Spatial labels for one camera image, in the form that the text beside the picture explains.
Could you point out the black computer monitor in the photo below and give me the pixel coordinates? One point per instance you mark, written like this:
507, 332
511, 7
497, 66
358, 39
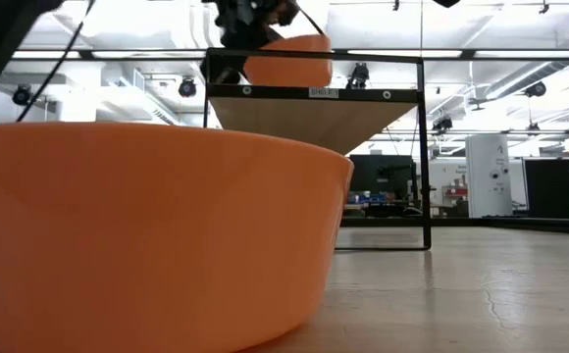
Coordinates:
382, 176

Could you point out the white shelf label sticker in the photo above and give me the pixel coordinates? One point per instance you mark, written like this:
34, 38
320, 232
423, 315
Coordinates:
324, 92

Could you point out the black aluminium rig frame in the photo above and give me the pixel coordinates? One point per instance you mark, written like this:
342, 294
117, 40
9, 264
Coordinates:
510, 225

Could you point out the white cylindrical column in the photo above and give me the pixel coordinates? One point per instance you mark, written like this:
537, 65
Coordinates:
488, 176

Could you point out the black overhead beam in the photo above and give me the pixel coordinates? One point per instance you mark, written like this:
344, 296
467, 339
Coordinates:
118, 54

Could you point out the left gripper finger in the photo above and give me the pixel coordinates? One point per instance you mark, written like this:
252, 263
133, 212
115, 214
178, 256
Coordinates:
228, 73

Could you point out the orange plastic bowl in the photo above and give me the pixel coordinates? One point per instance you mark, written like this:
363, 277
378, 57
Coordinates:
142, 235
289, 68

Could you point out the black partition panel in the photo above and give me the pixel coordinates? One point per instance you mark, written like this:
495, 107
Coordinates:
549, 188

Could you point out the black ceiling spotlight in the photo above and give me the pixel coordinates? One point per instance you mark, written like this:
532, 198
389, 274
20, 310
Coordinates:
442, 123
187, 87
359, 76
535, 89
22, 95

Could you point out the wooden shelf black metal frame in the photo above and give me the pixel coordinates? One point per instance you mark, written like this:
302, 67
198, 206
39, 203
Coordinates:
314, 122

